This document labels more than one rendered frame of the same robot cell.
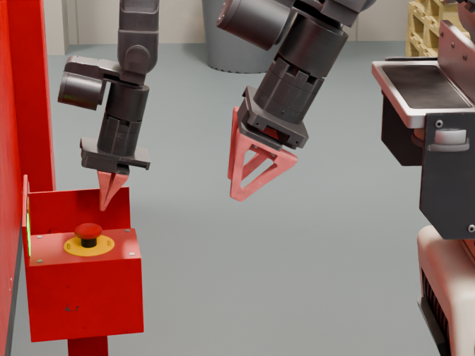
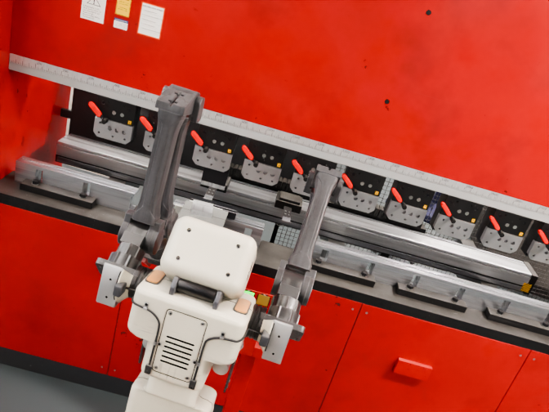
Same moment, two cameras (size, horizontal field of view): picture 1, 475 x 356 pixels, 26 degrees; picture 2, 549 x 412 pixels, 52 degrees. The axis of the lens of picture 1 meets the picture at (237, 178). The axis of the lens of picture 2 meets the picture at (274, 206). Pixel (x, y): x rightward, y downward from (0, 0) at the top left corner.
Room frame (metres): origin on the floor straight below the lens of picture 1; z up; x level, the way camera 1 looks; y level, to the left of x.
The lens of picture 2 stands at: (1.50, -1.50, 2.02)
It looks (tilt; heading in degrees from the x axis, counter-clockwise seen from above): 24 degrees down; 96
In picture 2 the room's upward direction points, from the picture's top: 17 degrees clockwise
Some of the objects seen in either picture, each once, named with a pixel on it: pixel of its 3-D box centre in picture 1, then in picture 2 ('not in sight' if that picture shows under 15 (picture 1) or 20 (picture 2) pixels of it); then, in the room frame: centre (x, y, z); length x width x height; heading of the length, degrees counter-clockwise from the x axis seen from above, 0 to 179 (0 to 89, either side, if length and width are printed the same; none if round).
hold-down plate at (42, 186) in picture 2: not in sight; (58, 194); (0.43, 0.40, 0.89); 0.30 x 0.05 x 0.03; 8
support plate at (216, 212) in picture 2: not in sight; (200, 220); (1.04, 0.40, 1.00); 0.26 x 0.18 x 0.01; 98
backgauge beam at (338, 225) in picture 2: not in sight; (299, 213); (1.37, 0.90, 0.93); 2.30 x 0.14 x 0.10; 8
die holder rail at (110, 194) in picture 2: not in sight; (77, 185); (0.47, 0.46, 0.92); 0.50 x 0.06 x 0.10; 8
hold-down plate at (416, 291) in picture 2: not in sight; (430, 297); (2.02, 0.64, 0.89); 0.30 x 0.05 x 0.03; 8
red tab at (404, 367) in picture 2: not in sight; (412, 369); (2.05, 0.54, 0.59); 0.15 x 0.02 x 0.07; 8
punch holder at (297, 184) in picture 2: not in sight; (312, 173); (1.39, 0.60, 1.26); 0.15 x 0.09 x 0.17; 8
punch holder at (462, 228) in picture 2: not in sight; (455, 214); (1.98, 0.69, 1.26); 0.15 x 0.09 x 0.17; 8
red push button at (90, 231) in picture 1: (88, 237); not in sight; (1.34, 0.21, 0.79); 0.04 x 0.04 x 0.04
